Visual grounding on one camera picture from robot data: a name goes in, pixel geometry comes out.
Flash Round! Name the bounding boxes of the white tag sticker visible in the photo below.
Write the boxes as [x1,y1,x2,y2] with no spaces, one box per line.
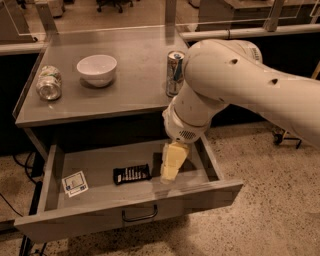
[62,171,88,197]

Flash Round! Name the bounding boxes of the black floor cables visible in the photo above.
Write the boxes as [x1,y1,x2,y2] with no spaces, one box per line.
[0,151,44,256]

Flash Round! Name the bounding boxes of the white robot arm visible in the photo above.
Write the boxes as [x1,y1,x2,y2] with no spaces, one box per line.
[161,39,320,184]

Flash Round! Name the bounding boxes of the black wheeled cart base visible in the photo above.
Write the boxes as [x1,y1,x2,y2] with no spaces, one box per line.
[272,130,302,149]

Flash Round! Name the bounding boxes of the black drawer handle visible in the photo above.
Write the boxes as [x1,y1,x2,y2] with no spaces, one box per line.
[121,204,158,223]

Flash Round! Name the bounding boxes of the white ceramic bowl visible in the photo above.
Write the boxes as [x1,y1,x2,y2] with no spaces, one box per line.
[76,55,118,87]

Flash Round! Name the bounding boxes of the green can lying down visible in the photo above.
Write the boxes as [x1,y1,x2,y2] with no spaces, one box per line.
[36,65,62,101]

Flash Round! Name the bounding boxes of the clear acrylic barrier panel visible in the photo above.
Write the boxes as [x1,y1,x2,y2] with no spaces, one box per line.
[0,0,319,43]

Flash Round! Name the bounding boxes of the grey counter cabinet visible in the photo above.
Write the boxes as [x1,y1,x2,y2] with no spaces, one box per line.
[16,26,188,155]

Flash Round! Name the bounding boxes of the grey open drawer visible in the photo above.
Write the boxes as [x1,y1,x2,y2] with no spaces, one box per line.
[14,132,243,242]

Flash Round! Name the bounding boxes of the black rxbar chocolate bar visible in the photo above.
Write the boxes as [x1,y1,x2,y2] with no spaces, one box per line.
[113,164,152,185]

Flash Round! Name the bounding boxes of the tall silver blue can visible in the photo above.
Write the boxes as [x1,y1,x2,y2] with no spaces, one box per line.
[166,51,185,97]

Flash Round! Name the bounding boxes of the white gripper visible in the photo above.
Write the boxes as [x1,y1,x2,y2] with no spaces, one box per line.
[160,106,209,183]

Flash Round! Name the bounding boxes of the white horizontal rail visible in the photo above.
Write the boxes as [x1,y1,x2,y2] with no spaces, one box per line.
[180,24,320,41]

